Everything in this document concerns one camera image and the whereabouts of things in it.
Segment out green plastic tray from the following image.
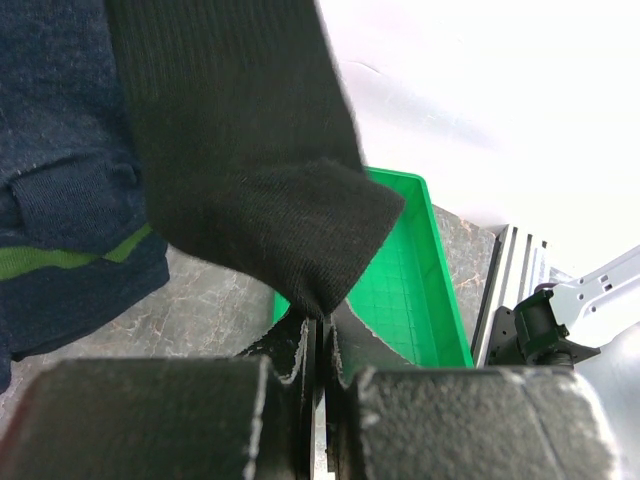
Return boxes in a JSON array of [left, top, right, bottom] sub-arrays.
[[272, 167, 475, 369]]

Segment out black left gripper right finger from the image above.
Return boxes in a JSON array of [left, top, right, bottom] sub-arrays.
[[325, 304, 618, 479]]

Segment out navy green stripe sock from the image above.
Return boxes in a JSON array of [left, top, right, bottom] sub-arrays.
[[1, 1, 169, 387]]

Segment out black beige stripe sock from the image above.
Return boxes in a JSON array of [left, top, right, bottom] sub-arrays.
[[106, 1, 404, 318]]

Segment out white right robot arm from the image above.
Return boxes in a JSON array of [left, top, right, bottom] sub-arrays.
[[472, 241, 639, 479]]

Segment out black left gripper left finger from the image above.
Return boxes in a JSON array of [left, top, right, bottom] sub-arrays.
[[1, 319, 316, 479]]

